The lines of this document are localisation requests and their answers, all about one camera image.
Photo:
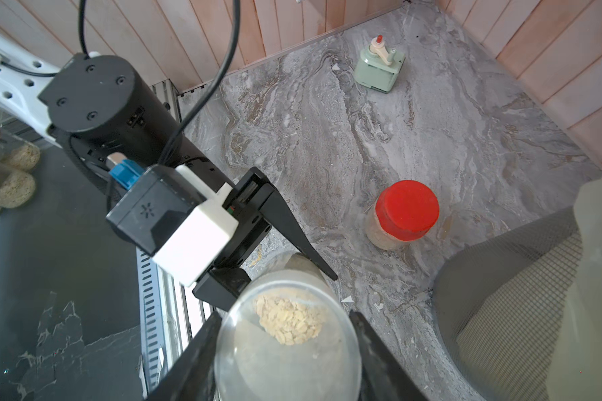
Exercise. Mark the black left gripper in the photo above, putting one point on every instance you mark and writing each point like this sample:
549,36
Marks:
206,252

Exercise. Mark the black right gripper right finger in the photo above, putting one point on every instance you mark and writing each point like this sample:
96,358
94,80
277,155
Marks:
383,378

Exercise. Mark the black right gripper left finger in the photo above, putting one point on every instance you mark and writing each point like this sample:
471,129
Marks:
192,376

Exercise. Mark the small oatmeal jar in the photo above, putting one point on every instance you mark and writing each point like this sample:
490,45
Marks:
288,338

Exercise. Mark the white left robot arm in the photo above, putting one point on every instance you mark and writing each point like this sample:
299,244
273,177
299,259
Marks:
93,107

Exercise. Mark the red lidded oatmeal jar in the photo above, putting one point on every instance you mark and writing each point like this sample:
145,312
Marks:
404,212

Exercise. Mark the grey trash bin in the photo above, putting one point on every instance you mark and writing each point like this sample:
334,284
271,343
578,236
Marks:
498,306

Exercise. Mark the green small box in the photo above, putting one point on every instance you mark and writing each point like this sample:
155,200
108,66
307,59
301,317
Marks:
379,66

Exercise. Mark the cream trash bag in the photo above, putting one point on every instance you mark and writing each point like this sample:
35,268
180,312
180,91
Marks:
575,372

